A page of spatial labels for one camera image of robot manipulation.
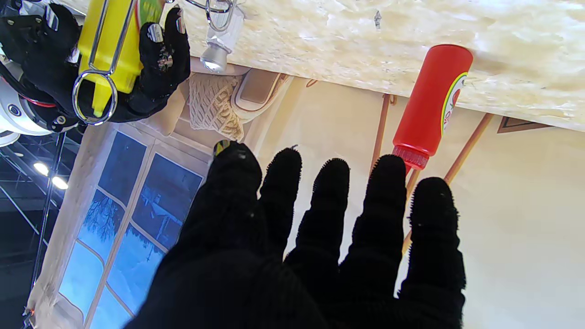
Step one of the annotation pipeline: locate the white framed window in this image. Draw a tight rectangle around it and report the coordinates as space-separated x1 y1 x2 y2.
59 130 204 329

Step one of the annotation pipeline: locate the yellow squeeze bottle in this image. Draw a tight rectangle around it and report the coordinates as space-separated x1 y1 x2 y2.
75 0 165 118

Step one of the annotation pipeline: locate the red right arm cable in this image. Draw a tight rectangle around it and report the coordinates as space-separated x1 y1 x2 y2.
21 96 58 109

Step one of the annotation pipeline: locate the red squeeze bottle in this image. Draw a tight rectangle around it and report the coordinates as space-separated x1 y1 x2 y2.
392 44 474 176

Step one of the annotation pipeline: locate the clear shaker with silver cap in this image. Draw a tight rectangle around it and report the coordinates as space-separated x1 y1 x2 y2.
200 5 245 74

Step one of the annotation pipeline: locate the beige knit cushion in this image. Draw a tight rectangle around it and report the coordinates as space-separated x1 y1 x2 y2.
188 73 245 141

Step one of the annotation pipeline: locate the tripod floor lamp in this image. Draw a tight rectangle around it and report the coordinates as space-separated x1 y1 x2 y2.
370 94 494 254

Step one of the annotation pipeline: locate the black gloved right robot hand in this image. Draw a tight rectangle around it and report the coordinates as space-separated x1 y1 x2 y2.
0 4 191 125

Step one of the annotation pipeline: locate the beige sofa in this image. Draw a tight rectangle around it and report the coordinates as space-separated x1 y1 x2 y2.
155 69 293 138

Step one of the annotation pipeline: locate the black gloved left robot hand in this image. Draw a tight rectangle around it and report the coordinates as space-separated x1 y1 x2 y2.
123 141 467 329

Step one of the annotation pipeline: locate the chrome wire condiment rack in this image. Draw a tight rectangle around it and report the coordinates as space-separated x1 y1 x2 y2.
72 0 238 126

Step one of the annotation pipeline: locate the sheer beige curtain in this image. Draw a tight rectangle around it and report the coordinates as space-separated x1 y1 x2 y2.
27 123 119 329

